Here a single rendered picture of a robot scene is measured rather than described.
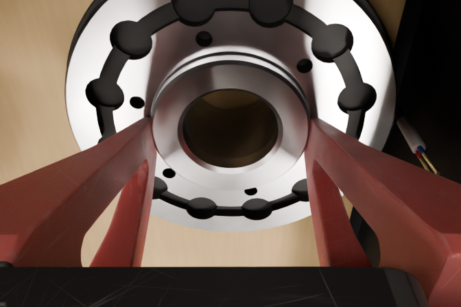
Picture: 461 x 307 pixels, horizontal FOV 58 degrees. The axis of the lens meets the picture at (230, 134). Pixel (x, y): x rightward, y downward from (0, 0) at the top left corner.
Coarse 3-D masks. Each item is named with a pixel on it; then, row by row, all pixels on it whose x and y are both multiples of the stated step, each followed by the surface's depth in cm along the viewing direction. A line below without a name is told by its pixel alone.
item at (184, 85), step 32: (192, 64) 11; (224, 64) 11; (256, 64) 11; (160, 96) 12; (192, 96) 12; (256, 96) 12; (288, 96) 12; (160, 128) 12; (288, 128) 12; (192, 160) 13; (224, 160) 14; (256, 160) 13; (288, 160) 13
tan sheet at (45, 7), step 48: (0, 0) 14; (48, 0) 14; (384, 0) 14; (0, 48) 15; (48, 48) 15; (0, 96) 16; (48, 96) 16; (240, 96) 16; (0, 144) 17; (48, 144) 17; (96, 240) 21; (192, 240) 21; (240, 240) 21; (288, 240) 21
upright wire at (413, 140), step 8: (400, 112) 13; (400, 120) 13; (408, 120) 13; (400, 128) 13; (408, 128) 12; (408, 136) 12; (416, 136) 12; (408, 144) 12; (416, 144) 12; (424, 144) 12; (416, 152) 12; (424, 152) 12; (424, 160) 12; (432, 168) 11
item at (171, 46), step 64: (128, 0) 11; (192, 0) 11; (256, 0) 11; (320, 0) 11; (128, 64) 12; (320, 64) 12; (384, 64) 12; (384, 128) 13; (192, 192) 15; (256, 192) 15
